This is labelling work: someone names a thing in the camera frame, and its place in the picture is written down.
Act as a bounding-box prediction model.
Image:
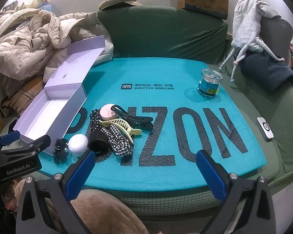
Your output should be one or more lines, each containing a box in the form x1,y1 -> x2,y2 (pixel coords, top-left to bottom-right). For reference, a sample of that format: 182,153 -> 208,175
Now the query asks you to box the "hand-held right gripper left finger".
15,150 -> 96,234

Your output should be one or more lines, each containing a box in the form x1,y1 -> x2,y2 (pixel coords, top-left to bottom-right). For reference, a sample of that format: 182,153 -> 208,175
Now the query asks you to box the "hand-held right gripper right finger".
196,150 -> 277,234

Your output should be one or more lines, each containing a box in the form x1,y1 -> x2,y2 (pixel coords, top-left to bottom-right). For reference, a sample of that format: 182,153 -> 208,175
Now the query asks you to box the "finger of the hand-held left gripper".
0,131 -> 20,152
0,135 -> 51,156

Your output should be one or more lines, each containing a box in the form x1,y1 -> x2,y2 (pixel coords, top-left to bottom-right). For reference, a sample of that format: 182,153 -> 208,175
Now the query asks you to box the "small black claw clip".
53,138 -> 70,164

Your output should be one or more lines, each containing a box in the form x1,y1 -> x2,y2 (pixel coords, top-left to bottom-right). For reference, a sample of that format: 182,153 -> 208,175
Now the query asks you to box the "white round case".
68,134 -> 89,154

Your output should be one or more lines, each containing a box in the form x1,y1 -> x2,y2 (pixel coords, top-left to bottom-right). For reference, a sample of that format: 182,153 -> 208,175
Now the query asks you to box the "black cylindrical hair cuff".
87,129 -> 109,154

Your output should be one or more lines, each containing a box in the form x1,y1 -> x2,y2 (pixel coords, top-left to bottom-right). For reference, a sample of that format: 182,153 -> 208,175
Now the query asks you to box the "black white gingham scrunchie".
101,124 -> 132,157

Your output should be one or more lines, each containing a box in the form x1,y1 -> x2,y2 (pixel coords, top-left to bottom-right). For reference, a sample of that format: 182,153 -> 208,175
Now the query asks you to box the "black polka dot scrunchie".
91,108 -> 103,133

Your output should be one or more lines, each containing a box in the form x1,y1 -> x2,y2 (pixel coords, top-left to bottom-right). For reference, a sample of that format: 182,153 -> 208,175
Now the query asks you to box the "cream hair claw clip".
99,118 -> 142,144

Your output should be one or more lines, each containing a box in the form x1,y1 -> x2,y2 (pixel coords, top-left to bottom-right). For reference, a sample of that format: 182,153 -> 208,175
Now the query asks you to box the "pink round compact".
99,104 -> 118,122

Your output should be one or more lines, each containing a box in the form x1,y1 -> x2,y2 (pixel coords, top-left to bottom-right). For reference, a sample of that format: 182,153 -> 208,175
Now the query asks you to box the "long black hair clip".
112,105 -> 153,130

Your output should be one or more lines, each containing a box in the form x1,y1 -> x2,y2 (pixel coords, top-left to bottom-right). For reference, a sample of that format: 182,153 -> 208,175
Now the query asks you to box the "lavender gift box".
13,35 -> 106,155

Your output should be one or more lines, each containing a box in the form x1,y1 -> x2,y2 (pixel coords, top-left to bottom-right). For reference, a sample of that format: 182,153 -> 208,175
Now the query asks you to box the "person's left hand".
4,183 -> 18,210

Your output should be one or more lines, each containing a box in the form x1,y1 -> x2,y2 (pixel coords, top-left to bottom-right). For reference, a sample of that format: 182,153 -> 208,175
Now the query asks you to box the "brown striped pillow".
4,83 -> 46,116

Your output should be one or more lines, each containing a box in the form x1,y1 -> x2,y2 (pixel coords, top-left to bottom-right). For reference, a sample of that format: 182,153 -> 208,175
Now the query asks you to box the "pink fleece garment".
15,179 -> 149,234

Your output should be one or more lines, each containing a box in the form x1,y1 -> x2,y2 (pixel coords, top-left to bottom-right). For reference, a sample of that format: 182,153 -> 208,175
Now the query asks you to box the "grey-brown knit cloth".
0,73 -> 27,95

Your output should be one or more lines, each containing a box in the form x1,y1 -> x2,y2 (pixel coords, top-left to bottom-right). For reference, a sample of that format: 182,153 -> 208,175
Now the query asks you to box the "small white flat device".
256,117 -> 275,141

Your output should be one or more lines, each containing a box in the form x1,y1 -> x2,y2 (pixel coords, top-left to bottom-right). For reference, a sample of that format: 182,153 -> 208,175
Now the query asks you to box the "glass jar with blue label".
198,69 -> 222,98

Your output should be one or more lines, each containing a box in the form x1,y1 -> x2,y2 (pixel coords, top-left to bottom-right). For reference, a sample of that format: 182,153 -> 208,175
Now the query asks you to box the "beige puffer jacket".
0,8 -> 114,83

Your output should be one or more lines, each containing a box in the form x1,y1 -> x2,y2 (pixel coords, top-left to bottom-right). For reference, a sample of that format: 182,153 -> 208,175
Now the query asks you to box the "teal printed bubble mailer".
33,58 -> 267,193

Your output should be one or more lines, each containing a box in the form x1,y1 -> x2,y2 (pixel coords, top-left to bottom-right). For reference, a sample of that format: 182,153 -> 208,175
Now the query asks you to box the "dark folded cloth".
240,52 -> 293,87

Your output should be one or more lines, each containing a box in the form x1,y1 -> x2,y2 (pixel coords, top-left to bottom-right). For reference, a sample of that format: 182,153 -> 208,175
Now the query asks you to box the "green covered sofa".
96,4 -> 293,222

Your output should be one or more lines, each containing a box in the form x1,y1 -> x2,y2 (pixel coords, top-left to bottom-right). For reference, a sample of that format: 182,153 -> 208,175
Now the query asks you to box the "cream cloth hat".
98,0 -> 138,11

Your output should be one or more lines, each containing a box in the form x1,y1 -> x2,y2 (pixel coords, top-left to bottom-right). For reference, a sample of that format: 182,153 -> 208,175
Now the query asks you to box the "grey hooded garment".
219,0 -> 285,82

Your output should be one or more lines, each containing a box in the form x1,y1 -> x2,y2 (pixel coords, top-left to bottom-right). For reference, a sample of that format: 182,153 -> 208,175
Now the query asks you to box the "printed cardboard box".
167,0 -> 236,20

